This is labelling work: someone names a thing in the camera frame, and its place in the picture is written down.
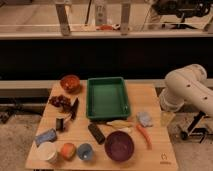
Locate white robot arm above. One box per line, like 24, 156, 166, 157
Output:
159, 64, 213, 117

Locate orange red bowl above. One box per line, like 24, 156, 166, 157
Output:
60, 75, 80, 93

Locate purple bowl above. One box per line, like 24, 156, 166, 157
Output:
104, 131, 134, 162

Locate green plastic tray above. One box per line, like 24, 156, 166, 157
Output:
86, 77, 131, 121

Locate yellow banana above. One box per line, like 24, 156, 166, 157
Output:
108, 120, 132, 129

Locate black knife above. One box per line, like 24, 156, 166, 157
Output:
70, 98, 79, 120

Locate bunch of dark grapes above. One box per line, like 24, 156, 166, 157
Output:
49, 95, 71, 108

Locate black remote control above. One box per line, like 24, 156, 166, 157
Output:
88, 123, 105, 145

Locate small blue cup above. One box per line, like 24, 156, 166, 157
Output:
77, 143, 94, 161

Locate orange carrot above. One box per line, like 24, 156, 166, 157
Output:
136, 124, 152, 150

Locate white cup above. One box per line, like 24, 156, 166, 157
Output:
36, 142, 58, 164

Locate black wheeled stand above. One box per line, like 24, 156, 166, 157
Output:
180, 111, 210, 142

